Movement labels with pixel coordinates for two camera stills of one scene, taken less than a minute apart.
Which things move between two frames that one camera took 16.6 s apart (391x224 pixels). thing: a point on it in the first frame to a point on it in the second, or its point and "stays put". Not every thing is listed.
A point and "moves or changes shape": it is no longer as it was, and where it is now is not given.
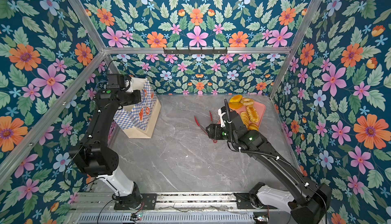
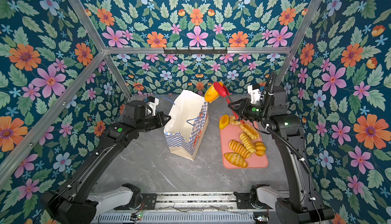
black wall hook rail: x=195 y=51 stays put
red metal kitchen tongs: x=198 y=123 to x=223 y=91
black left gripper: x=136 y=97 to x=161 y=119
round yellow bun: x=236 y=98 moves or changes shape
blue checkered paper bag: x=137 y=120 moves or changes shape
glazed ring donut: x=247 y=101 moves or changes shape
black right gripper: x=216 y=128 to x=244 y=107
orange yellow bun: x=235 y=105 moves or changes shape
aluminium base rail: x=98 y=207 stays put
